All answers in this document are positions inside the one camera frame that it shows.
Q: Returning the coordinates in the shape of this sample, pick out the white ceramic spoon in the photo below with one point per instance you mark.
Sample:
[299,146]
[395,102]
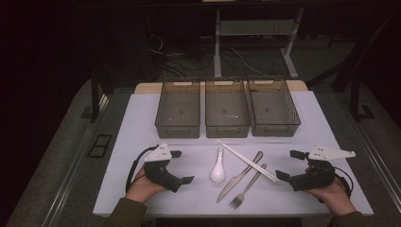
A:
[218,175]

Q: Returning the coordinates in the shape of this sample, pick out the metal table knife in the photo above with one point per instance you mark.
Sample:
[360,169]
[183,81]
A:
[230,186]

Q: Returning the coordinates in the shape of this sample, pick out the metal fork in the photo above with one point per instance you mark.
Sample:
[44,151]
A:
[238,200]

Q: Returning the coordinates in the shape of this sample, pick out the white metal desk frame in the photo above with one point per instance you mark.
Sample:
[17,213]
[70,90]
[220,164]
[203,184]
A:
[217,63]

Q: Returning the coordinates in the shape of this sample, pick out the person's right hand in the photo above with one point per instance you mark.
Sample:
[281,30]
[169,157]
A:
[334,195]

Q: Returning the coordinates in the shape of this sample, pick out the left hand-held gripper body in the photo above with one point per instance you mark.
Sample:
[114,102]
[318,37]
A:
[160,175]

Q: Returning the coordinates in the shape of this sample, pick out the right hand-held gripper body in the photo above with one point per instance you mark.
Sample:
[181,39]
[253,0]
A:
[315,178]

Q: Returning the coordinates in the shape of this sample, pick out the metal floor rail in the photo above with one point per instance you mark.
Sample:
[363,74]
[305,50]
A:
[378,160]
[72,170]

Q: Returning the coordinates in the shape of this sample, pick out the white table mat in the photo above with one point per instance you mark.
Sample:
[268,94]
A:
[142,126]

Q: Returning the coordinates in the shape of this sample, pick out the clear brown plastic bin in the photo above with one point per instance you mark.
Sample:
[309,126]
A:
[178,110]
[227,110]
[272,110]

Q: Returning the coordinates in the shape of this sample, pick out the black metal stand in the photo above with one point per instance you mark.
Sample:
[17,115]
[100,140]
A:
[355,101]

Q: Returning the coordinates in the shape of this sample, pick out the person's left hand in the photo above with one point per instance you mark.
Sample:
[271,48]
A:
[142,189]

